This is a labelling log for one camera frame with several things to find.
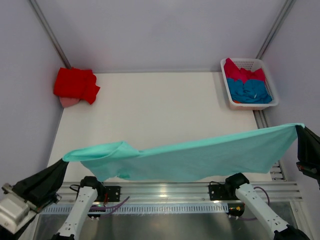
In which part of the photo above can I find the teal t shirt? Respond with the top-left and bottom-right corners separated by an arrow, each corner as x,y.
62,123 -> 298,182

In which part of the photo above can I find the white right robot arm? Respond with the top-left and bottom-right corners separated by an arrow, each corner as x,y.
224,126 -> 320,240

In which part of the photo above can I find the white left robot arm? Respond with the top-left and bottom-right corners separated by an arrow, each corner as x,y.
2,159 -> 105,240

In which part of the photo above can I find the blue t shirt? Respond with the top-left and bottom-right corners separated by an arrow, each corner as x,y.
226,78 -> 272,104

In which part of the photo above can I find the pink folded t shirt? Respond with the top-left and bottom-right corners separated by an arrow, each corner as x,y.
59,97 -> 80,108

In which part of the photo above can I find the white plastic basket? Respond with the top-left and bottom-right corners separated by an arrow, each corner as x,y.
220,58 -> 279,111

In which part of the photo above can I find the red folded t shirt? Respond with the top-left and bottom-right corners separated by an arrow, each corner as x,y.
53,67 -> 100,105

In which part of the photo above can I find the magenta t shirt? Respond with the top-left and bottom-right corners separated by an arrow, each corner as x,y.
223,58 -> 266,84

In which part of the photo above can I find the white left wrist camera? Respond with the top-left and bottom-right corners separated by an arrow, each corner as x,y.
0,183 -> 37,235

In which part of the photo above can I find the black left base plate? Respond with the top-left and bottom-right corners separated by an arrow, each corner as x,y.
96,185 -> 121,203

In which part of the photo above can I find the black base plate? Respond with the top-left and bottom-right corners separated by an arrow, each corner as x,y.
208,181 -> 238,201
96,185 -> 121,203

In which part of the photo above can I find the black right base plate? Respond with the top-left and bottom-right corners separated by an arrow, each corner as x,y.
208,181 -> 238,201

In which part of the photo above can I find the white slotted cable duct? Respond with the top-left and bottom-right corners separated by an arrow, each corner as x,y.
40,203 -> 229,215

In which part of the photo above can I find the aluminium mounting rail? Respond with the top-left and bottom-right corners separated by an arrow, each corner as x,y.
28,181 -> 303,205

